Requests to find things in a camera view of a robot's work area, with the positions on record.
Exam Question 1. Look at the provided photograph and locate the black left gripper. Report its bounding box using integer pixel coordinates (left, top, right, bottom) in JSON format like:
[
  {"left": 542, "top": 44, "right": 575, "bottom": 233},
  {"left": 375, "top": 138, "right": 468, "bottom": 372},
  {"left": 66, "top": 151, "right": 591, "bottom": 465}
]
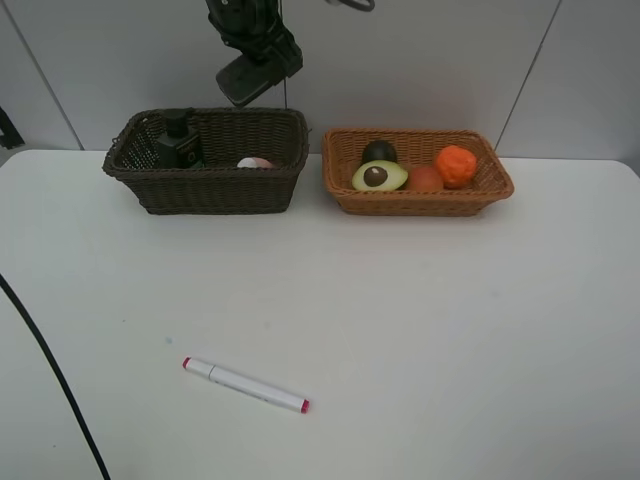
[{"left": 206, "top": 0, "right": 303, "bottom": 78}]

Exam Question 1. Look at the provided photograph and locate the black whiteboard eraser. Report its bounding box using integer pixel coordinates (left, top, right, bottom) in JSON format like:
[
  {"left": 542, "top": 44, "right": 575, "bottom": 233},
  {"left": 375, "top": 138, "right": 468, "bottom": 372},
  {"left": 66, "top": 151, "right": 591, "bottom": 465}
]
[{"left": 216, "top": 55, "right": 286, "bottom": 107}]

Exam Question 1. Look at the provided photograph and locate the pink lotion bottle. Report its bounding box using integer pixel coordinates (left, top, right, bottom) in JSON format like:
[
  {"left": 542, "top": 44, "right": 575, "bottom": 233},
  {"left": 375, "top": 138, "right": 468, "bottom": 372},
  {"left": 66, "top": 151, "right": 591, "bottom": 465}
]
[{"left": 236, "top": 157, "right": 275, "bottom": 169}]

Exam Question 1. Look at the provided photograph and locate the dark mangosteen fruit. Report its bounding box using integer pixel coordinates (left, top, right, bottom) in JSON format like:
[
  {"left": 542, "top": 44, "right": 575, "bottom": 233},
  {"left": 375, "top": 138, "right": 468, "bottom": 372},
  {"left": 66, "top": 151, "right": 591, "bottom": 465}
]
[{"left": 361, "top": 140, "right": 397, "bottom": 164}]

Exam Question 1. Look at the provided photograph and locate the dark green pump bottle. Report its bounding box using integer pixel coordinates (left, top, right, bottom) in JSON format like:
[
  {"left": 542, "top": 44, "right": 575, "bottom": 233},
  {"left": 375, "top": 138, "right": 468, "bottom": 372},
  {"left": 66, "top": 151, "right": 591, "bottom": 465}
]
[{"left": 156, "top": 109, "right": 204, "bottom": 169}]

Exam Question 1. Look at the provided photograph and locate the halved avocado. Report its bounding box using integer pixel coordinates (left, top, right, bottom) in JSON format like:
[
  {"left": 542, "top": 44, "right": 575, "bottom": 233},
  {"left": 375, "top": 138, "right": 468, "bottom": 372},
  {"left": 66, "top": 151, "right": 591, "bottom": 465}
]
[{"left": 351, "top": 160, "right": 409, "bottom": 192}]

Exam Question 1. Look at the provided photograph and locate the orange-red peach fruit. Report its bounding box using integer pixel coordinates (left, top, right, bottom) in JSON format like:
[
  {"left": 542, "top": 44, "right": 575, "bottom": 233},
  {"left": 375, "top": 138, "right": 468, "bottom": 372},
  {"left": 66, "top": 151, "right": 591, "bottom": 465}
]
[{"left": 406, "top": 165, "right": 444, "bottom": 193}]

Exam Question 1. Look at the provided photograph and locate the orange tangerine fruit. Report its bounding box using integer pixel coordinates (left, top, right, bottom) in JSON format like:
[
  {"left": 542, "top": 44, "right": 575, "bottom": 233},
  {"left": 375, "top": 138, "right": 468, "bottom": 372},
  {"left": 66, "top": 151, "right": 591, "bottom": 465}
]
[{"left": 434, "top": 145, "right": 477, "bottom": 189}]

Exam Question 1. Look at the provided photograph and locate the white pink-capped marker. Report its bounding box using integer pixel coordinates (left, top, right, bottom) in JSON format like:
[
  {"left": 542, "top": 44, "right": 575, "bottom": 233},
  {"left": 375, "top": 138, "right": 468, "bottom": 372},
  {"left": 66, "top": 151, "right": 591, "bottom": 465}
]
[{"left": 182, "top": 357, "right": 310, "bottom": 414}]

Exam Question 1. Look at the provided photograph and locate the dark brown wicker basket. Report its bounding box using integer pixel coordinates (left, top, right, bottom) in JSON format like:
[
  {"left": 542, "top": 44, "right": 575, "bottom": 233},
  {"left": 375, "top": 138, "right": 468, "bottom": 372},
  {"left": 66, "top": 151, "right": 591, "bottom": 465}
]
[{"left": 103, "top": 108, "right": 309, "bottom": 215}]

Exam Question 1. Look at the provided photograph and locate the light orange wicker basket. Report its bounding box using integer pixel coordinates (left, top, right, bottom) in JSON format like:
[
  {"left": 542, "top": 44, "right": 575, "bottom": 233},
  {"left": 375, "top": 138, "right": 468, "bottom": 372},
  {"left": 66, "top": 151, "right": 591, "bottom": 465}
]
[{"left": 322, "top": 127, "right": 514, "bottom": 217}]

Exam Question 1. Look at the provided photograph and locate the black cable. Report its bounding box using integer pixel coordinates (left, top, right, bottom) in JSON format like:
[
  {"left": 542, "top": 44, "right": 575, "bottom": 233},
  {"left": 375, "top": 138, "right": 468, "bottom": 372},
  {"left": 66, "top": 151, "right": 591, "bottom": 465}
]
[{"left": 0, "top": 272, "right": 112, "bottom": 480}]

